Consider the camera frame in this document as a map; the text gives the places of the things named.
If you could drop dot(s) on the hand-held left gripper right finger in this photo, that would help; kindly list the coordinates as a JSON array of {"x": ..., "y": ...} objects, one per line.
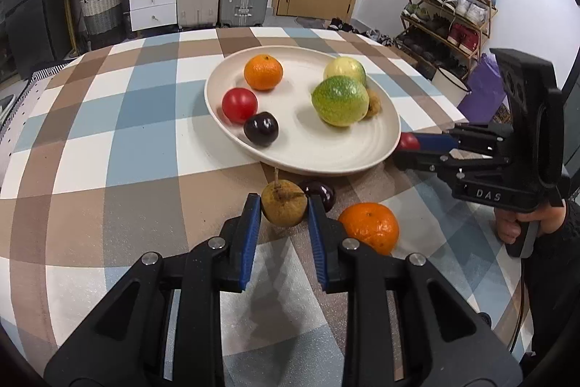
[{"x": 317, "y": 242}]

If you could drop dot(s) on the red tomato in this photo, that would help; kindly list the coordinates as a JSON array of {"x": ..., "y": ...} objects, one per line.
[
  {"x": 408, "y": 141},
  {"x": 239, "y": 105}
]

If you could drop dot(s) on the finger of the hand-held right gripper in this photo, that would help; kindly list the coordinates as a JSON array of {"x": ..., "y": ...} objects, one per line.
[
  {"x": 421, "y": 161},
  {"x": 435, "y": 142}
]

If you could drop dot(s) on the orange tangerine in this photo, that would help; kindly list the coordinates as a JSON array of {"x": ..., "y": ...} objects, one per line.
[
  {"x": 263, "y": 72},
  {"x": 369, "y": 228}
]

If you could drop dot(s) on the white enamel bucket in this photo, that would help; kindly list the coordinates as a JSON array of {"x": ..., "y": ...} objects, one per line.
[{"x": 451, "y": 85}]

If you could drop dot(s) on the person's right hand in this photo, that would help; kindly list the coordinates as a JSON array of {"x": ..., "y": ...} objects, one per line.
[{"x": 507, "y": 228}]

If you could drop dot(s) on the checkered tablecloth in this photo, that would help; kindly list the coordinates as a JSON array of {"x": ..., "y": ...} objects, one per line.
[{"x": 113, "y": 165}]

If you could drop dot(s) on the pile of shoes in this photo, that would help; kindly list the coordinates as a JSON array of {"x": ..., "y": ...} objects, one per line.
[{"x": 362, "y": 31}]

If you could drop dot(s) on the striped cloth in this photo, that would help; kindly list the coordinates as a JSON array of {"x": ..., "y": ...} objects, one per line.
[{"x": 47, "y": 72}]

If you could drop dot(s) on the purple bag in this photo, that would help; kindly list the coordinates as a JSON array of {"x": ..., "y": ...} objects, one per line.
[{"x": 487, "y": 90}]

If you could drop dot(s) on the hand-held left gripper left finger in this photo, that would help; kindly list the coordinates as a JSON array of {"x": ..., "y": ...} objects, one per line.
[{"x": 249, "y": 242}]

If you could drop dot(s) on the green round fruit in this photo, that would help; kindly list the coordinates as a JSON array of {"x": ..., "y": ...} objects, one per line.
[{"x": 340, "y": 101}]

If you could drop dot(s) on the wooden shoe rack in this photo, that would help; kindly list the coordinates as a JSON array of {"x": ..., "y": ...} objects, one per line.
[{"x": 446, "y": 17}]

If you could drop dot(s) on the person's right forearm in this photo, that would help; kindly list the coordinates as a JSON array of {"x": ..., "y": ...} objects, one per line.
[{"x": 557, "y": 278}]

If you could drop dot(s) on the brown longan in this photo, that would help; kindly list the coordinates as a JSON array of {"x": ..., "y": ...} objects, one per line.
[
  {"x": 374, "y": 103},
  {"x": 283, "y": 205}
]

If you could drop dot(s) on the cream round plate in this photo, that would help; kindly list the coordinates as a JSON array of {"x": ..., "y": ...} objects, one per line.
[{"x": 294, "y": 142}]

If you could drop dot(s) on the black refrigerator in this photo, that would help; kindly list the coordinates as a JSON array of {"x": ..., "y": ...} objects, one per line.
[{"x": 31, "y": 19}]

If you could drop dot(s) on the dark purple cherry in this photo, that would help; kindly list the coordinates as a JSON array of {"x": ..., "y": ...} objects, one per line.
[
  {"x": 322, "y": 193},
  {"x": 261, "y": 129}
]

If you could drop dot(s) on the yellow round fruit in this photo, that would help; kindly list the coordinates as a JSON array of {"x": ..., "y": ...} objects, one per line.
[{"x": 344, "y": 68}]

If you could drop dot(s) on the woven laundry basket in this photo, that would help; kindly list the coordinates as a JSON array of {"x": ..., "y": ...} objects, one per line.
[{"x": 102, "y": 10}]

